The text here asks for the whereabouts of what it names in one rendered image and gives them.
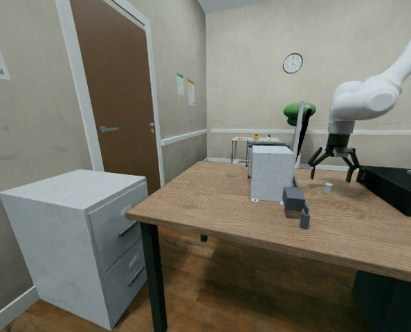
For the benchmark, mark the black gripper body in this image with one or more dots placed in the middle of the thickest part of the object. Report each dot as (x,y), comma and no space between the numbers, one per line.
(336,140)

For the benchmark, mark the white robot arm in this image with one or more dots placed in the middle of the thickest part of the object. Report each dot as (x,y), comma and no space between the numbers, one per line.
(366,100)

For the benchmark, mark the grey cylinder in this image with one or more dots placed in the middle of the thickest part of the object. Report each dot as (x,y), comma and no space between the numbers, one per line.
(328,187)

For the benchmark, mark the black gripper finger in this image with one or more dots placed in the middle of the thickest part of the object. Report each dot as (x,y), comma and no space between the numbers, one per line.
(312,162)
(352,168)

